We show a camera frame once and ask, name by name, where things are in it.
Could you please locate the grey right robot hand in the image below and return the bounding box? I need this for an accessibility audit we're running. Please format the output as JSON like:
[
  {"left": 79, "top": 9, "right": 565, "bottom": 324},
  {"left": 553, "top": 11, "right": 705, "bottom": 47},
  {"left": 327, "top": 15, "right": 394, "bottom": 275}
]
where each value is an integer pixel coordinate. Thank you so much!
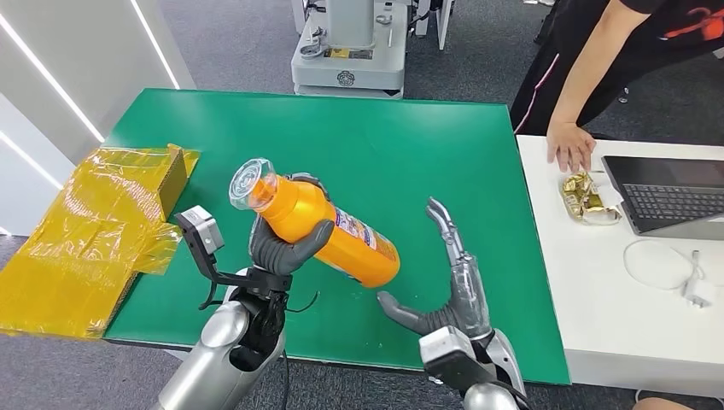
[{"left": 377, "top": 196, "right": 493, "bottom": 341}]

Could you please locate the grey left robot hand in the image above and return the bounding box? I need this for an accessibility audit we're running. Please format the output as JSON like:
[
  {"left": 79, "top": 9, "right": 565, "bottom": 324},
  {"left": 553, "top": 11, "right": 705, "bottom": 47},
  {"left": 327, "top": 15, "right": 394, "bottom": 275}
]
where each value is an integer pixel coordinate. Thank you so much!
[{"left": 248, "top": 172, "right": 336, "bottom": 278}]

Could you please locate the orange bottle with clear cap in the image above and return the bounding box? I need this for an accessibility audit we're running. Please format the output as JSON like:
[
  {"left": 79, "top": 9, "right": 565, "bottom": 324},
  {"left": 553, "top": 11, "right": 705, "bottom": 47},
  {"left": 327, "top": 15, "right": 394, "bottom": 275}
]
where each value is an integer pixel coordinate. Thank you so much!
[{"left": 228, "top": 157, "right": 401, "bottom": 289}]

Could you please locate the golden foil snack wrapper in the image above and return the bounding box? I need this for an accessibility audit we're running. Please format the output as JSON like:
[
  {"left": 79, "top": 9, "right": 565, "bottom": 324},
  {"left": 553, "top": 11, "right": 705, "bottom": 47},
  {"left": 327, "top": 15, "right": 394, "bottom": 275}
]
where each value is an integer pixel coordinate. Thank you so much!
[{"left": 559, "top": 171, "right": 623, "bottom": 226}]

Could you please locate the person's right hand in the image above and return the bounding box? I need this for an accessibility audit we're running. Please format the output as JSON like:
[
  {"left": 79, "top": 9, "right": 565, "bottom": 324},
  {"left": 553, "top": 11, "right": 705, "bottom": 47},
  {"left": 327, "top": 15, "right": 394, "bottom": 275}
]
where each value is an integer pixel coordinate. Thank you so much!
[{"left": 546, "top": 120, "right": 597, "bottom": 173}]

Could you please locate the yellow taped cardboard box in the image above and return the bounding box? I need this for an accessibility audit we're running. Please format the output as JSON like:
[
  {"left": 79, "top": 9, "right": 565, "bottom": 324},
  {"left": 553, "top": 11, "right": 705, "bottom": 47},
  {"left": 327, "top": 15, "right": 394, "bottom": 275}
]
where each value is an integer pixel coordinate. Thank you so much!
[{"left": 0, "top": 143, "right": 201, "bottom": 341}]

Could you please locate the dark grey laptop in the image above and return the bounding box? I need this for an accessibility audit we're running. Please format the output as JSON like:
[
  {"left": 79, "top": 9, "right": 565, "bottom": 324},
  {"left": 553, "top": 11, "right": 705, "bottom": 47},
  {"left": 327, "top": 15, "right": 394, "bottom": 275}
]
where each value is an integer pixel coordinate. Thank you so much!
[{"left": 601, "top": 155, "right": 724, "bottom": 241}]

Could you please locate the tan rounded object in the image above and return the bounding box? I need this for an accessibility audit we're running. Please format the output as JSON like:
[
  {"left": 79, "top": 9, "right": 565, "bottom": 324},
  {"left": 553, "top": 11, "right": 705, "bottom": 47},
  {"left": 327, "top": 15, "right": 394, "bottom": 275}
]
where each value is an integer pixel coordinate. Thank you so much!
[{"left": 633, "top": 397, "right": 694, "bottom": 410}]

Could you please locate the white charger adapter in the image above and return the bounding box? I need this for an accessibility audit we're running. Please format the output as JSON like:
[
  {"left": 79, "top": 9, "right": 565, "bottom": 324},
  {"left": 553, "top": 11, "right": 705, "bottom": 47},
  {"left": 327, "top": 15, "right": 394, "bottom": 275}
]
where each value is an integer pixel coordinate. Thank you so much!
[{"left": 680, "top": 277, "right": 715, "bottom": 309}]

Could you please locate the white furniture leg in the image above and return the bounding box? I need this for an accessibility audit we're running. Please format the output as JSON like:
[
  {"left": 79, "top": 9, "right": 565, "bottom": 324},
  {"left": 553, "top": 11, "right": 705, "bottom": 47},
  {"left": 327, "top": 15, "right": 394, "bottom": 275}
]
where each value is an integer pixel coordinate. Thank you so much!
[{"left": 415, "top": 0, "right": 453, "bottom": 51}]

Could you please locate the person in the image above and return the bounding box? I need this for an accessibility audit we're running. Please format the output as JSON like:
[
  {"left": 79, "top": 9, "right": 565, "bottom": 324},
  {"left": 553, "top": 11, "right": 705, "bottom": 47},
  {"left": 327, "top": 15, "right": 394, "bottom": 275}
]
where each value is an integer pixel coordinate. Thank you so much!
[{"left": 509, "top": 0, "right": 724, "bottom": 173}]

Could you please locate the black left camera bracket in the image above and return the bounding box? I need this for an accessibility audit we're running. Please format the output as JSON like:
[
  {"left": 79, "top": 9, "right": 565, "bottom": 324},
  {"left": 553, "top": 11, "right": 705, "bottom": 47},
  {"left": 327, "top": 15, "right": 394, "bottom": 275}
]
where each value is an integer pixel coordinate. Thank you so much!
[{"left": 179, "top": 217, "right": 295, "bottom": 311}]

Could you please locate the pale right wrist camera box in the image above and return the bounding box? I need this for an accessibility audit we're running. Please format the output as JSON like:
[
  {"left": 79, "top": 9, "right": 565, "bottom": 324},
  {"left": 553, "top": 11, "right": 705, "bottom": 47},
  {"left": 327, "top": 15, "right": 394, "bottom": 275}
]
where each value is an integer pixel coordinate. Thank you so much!
[{"left": 418, "top": 325, "right": 494, "bottom": 391}]

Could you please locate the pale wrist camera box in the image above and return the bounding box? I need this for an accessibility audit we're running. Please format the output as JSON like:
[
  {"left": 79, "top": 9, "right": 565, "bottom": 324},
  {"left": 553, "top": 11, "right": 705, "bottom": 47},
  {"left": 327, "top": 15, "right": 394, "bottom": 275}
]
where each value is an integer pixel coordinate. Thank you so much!
[
  {"left": 173, "top": 205, "right": 225, "bottom": 255},
  {"left": 418, "top": 325, "right": 494, "bottom": 391}
]

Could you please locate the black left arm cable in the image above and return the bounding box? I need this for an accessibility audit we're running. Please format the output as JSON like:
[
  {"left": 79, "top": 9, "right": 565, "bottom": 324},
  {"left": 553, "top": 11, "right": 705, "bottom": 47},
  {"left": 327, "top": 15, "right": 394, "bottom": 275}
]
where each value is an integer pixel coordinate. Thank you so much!
[{"left": 279, "top": 290, "right": 321, "bottom": 410}]

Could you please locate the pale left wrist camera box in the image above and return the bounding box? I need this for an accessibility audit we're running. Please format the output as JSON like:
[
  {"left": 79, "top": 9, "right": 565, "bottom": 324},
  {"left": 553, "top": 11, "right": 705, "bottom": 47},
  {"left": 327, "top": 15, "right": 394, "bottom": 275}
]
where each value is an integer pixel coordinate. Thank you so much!
[{"left": 173, "top": 205, "right": 225, "bottom": 255}]

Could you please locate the white charger cable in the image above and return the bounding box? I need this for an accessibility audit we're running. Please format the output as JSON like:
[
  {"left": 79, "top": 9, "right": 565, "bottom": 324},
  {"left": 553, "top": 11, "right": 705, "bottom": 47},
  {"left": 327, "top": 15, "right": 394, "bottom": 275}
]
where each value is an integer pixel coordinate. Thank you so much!
[{"left": 622, "top": 239, "right": 705, "bottom": 292}]

